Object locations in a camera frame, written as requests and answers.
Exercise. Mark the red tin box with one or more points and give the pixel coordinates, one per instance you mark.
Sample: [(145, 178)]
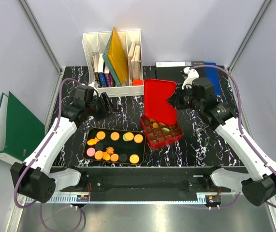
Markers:
[(156, 138)]

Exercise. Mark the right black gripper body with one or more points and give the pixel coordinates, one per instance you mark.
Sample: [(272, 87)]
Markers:
[(186, 100)]

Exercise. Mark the large round biscuit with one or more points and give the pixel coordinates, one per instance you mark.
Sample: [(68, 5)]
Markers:
[(100, 135)]

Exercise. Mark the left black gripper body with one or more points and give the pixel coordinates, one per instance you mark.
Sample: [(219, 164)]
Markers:
[(97, 108)]

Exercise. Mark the yellow teal book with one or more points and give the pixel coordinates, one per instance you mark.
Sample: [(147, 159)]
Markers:
[(115, 59)]

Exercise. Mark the black folder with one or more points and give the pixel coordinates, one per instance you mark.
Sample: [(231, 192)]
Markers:
[(174, 70)]

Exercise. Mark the far right round biscuit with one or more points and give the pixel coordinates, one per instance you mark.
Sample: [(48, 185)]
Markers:
[(138, 138)]

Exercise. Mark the plain round orange cookie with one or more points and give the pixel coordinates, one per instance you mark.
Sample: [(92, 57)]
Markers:
[(114, 157)]

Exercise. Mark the black sandwich cookie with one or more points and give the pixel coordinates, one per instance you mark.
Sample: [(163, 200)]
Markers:
[(99, 146), (123, 158)]

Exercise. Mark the corner round biscuit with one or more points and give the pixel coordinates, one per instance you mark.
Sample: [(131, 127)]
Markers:
[(134, 159)]

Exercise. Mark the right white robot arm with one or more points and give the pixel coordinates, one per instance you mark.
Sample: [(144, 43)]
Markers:
[(259, 184)]

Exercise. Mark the small fish cookie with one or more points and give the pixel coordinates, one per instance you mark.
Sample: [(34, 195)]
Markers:
[(106, 156)]

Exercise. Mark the red tin lid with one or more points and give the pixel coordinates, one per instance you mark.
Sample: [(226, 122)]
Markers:
[(156, 94)]

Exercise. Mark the fish shaped cookie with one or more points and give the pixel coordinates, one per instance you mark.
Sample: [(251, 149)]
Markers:
[(92, 142)]

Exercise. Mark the white file organizer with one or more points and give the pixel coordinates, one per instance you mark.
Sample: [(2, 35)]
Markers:
[(94, 44)]

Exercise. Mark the orange small box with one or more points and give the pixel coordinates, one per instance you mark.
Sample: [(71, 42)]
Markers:
[(137, 82)]

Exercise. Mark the swirl meringue cookie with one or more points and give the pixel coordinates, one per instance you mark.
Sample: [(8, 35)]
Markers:
[(110, 150)]

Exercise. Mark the pink sandwich cookie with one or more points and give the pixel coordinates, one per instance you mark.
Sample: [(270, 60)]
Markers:
[(91, 152)]

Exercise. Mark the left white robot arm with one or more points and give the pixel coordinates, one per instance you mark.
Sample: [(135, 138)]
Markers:
[(32, 177)]

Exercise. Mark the lower round biscuit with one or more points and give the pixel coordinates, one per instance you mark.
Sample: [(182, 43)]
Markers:
[(98, 155)]

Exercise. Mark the round cookie in box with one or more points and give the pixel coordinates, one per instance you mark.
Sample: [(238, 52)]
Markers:
[(155, 125)]

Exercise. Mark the round biscuit behind green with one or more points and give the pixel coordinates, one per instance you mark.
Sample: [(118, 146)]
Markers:
[(115, 136)]

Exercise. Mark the blue folder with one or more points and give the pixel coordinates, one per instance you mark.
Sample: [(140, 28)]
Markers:
[(212, 74)]

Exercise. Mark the green ring binder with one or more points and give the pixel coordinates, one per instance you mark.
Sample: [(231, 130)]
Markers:
[(20, 130)]

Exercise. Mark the black cookie tray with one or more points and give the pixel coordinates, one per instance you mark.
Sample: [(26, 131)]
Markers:
[(120, 146)]

